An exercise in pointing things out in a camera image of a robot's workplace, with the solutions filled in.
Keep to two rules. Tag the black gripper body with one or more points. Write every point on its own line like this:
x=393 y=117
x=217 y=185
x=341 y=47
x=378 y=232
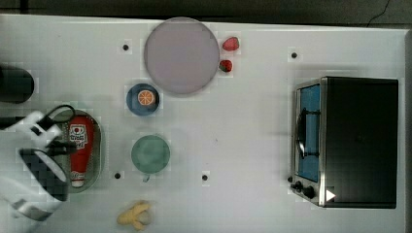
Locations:
x=48 y=135

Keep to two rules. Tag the red plush ketchup bottle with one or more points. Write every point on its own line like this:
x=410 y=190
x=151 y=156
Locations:
x=81 y=133

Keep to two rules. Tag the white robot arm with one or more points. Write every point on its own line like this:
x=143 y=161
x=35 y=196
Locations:
x=33 y=184

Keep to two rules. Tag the black cylindrical cup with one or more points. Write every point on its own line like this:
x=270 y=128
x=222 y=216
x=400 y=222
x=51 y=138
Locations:
x=16 y=86

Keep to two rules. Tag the green mug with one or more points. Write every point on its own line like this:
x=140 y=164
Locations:
x=150 y=154

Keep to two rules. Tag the blue bowl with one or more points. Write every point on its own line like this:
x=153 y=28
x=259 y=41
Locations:
x=132 y=100

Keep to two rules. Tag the orange slice toy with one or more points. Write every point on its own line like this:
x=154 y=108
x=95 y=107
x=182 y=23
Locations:
x=146 y=97

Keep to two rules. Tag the peeled banana toy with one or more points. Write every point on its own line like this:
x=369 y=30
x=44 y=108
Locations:
x=137 y=216

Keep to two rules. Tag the large grey round plate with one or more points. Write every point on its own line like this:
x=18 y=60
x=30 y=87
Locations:
x=181 y=55

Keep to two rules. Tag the small red strawberry toy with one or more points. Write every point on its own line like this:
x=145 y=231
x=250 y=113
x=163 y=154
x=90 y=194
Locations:
x=226 y=66

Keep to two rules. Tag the plush strawberry with green top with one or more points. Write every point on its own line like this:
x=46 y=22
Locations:
x=231 y=44

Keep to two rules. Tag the black toaster oven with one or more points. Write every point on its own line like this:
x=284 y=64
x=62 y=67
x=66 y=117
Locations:
x=345 y=138

